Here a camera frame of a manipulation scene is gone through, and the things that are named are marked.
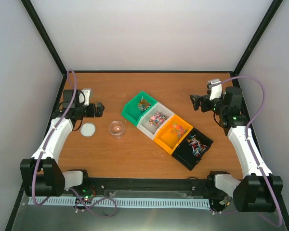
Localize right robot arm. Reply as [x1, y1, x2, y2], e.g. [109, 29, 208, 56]
[190, 86, 283, 213]

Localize green plastic bin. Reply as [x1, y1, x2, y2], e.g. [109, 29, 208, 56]
[121, 91, 157, 127]

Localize yellow plastic bin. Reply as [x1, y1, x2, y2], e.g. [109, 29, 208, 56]
[154, 114, 193, 155]

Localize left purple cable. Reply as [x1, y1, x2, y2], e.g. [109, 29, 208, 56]
[31, 69, 118, 218]

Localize clear plastic cup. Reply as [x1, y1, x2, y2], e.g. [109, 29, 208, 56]
[108, 120, 125, 139]

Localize white plastic bin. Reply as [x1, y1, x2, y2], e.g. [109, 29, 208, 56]
[137, 102, 174, 140]

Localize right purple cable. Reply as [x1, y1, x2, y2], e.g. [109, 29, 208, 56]
[210, 75, 284, 228]

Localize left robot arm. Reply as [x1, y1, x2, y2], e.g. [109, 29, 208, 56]
[20, 89, 105, 197]

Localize black plastic bin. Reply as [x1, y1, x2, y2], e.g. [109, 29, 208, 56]
[172, 128, 213, 171]

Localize light blue cable duct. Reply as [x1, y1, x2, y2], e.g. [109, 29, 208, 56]
[28, 196, 211, 209]

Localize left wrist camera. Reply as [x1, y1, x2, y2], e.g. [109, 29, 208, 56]
[79, 89, 92, 106]

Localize purple cable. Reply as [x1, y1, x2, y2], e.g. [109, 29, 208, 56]
[210, 75, 284, 228]
[31, 69, 118, 218]

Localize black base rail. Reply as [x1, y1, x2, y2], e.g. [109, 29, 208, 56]
[80, 178, 224, 198]

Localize white round lid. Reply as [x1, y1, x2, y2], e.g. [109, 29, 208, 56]
[80, 123, 96, 137]

